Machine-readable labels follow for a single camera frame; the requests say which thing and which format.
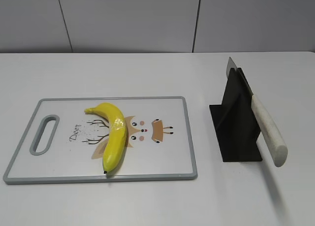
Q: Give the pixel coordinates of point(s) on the black knife stand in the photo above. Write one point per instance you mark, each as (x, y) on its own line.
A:
(236, 127)

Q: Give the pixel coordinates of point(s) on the white-handled kitchen knife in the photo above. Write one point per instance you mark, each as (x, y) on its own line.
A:
(272, 136)

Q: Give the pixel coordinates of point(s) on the white grey-rimmed cutting board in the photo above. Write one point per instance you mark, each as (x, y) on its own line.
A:
(62, 144)

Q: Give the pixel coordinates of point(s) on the yellow plastic banana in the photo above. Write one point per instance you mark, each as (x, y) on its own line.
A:
(112, 145)

